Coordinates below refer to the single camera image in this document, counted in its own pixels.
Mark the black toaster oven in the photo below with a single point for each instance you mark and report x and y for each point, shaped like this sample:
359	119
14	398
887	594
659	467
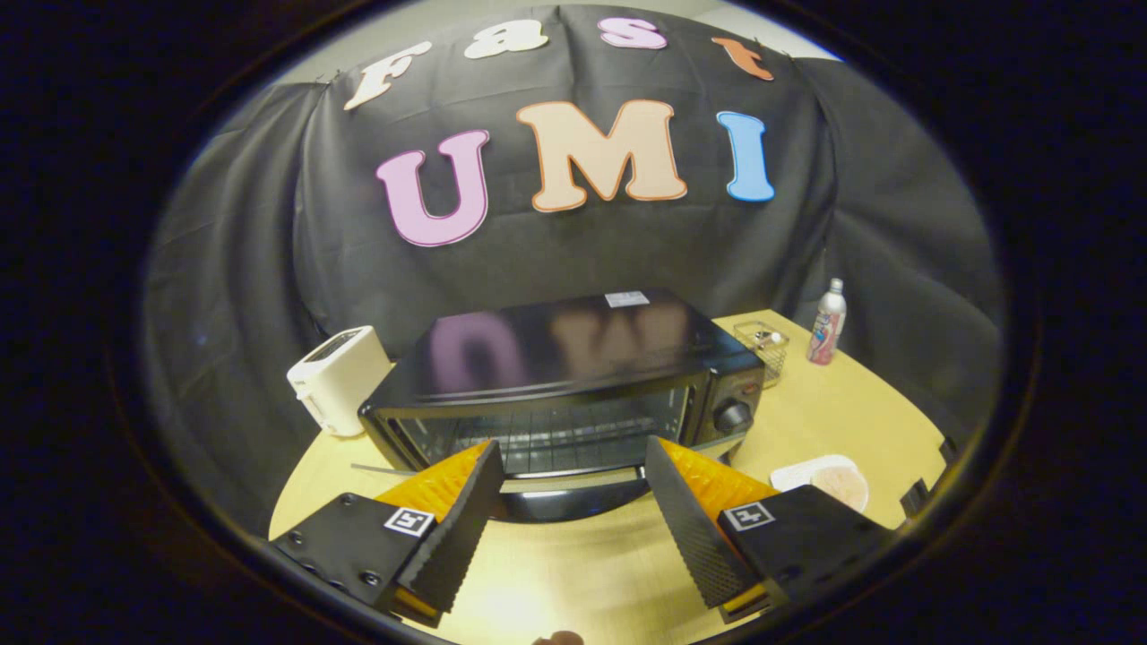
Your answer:
556	349

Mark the white pop-up toaster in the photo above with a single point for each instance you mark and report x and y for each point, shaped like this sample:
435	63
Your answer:
345	381

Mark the white bottle with red label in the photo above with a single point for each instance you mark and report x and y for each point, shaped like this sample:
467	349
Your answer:
826	327

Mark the clear plastic basket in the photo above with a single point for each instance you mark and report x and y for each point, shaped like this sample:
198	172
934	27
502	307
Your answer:
763	351

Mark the packaged round pink food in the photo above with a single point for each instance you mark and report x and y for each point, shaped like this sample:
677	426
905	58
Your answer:
833	484

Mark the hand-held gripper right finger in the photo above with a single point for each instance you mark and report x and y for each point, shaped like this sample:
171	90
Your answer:
690	528

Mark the black backdrop cloth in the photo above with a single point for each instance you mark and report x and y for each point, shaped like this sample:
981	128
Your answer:
582	251

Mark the black table edge clamp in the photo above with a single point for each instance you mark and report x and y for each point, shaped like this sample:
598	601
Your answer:
916	499

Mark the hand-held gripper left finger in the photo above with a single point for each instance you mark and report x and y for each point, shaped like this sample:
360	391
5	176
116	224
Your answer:
461	528

